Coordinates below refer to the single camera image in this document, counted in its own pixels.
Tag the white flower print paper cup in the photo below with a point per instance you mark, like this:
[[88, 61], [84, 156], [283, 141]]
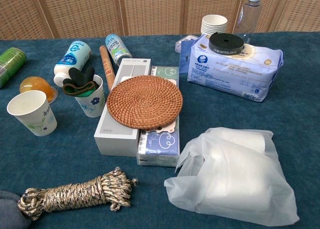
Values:
[[37, 124]]

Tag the woven rattan coaster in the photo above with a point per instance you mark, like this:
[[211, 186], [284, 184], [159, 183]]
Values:
[[145, 101]]

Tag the paper cup holding glove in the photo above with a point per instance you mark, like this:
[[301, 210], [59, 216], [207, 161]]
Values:
[[91, 104]]

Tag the orange jelly cup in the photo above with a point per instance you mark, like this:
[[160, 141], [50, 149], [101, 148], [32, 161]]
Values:
[[32, 85]]

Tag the purple tissue pack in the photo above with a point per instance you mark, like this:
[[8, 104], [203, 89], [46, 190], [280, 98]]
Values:
[[160, 144]]

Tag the green tissue pack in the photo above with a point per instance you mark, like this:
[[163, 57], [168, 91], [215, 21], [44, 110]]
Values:
[[170, 72]]

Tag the white cardboard box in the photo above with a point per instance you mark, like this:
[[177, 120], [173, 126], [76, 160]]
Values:
[[115, 136]]

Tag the brown sausage stick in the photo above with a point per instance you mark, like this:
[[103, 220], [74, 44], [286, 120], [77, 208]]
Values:
[[106, 64]]

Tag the large white blue tissue pack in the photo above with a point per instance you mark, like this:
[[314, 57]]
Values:
[[225, 74]]

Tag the blue white drink can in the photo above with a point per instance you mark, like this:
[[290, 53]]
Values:
[[116, 49]]

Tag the black tape roll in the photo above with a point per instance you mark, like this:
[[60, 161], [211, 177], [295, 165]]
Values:
[[217, 45]]

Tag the stack of white paper cups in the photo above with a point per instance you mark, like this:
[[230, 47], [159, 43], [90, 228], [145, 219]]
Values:
[[215, 24]]

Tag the white blue plastic bottle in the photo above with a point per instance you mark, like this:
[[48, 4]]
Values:
[[72, 56]]

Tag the translucent white plastic bag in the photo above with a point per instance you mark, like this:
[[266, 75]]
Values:
[[232, 201]]

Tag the clear plastic water bottle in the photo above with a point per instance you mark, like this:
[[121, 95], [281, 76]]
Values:
[[247, 16]]

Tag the green drink can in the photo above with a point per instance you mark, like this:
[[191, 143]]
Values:
[[10, 64]]

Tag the grey cloth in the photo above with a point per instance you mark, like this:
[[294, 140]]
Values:
[[10, 214]]

